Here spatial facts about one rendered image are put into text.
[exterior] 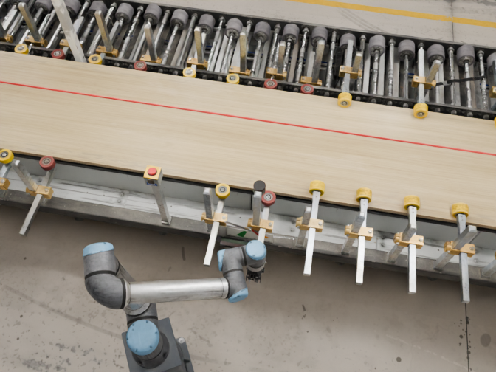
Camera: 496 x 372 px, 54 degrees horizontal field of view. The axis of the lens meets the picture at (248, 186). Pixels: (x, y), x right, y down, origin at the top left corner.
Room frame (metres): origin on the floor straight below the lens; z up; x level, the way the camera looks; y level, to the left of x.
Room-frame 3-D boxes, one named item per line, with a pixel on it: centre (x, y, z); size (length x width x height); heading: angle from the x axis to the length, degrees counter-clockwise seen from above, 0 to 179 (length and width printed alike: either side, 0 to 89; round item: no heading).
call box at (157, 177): (1.22, 0.46, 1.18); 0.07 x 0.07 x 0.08; 81
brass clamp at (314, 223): (1.10, -0.32, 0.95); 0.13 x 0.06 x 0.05; 81
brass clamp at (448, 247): (0.98, -1.06, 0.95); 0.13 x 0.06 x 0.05; 81
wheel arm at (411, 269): (0.99, -0.83, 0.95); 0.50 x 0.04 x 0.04; 171
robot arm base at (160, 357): (0.54, 0.48, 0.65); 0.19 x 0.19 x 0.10
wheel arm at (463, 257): (0.96, -1.07, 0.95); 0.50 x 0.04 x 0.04; 171
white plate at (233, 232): (1.12, -0.01, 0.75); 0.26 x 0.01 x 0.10; 81
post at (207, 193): (1.18, 0.20, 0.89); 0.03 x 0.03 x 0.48; 81
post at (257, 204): (1.14, -0.05, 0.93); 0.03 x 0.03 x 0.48; 81
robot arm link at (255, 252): (0.85, -0.04, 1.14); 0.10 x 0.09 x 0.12; 104
